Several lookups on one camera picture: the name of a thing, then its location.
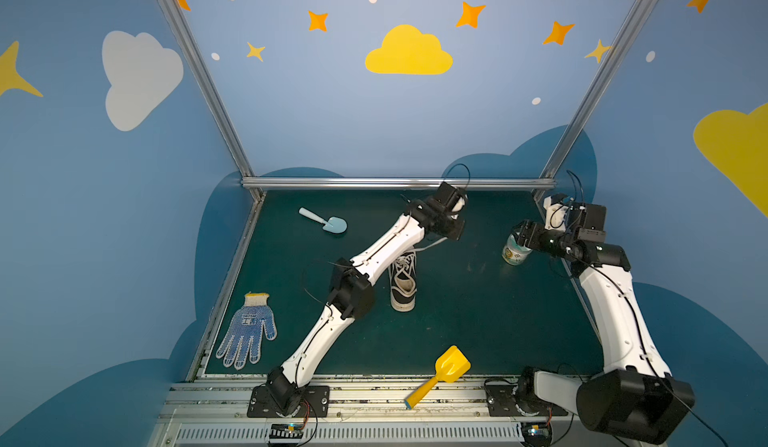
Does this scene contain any light blue toy shovel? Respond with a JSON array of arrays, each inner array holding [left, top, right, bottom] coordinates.
[[298, 207, 348, 234]]

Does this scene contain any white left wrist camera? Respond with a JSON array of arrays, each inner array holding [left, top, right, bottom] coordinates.
[[432, 181, 467, 215]]

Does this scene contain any black white canvas sneaker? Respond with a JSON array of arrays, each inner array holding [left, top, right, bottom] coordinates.
[[388, 250, 417, 313]]

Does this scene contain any aluminium right frame post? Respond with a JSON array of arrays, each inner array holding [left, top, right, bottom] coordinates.
[[533, 0, 658, 202]]

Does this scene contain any aluminium left frame post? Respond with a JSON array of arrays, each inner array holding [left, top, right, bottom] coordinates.
[[157, 0, 254, 181]]

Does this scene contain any printed paper cup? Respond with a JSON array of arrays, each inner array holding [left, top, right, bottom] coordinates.
[[502, 233, 532, 266]]

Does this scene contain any aluminium front rail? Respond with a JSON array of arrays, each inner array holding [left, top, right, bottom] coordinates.
[[147, 376, 655, 447]]

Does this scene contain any white shoelace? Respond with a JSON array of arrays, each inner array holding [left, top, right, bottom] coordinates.
[[388, 237, 447, 282]]

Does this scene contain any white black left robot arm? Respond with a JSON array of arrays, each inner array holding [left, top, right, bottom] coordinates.
[[265, 193, 466, 415]]

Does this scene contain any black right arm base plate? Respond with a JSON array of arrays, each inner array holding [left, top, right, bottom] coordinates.
[[483, 377, 569, 417]]

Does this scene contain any right electronics board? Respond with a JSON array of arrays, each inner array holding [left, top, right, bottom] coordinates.
[[520, 423, 552, 447]]

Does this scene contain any blue dotted work glove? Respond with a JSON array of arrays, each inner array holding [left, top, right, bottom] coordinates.
[[215, 293, 278, 370]]

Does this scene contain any yellow toy shovel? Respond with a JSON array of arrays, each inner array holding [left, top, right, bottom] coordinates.
[[404, 345, 471, 410]]

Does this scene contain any aluminium back frame bar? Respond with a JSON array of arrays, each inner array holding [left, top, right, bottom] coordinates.
[[241, 176, 556, 191]]

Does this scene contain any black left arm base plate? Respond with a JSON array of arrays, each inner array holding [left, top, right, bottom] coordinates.
[[246, 384, 330, 419]]

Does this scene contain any aluminium frame post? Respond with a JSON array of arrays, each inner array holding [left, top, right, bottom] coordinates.
[[157, 0, 254, 181], [533, 0, 658, 202]]

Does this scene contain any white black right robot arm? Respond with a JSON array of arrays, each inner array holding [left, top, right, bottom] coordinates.
[[513, 220, 695, 445]]

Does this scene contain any electronics board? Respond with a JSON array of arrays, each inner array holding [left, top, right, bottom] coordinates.
[[266, 423, 305, 446], [520, 423, 552, 447]]

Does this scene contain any left electronics board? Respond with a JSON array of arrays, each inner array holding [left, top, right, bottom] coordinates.
[[266, 423, 305, 446]]

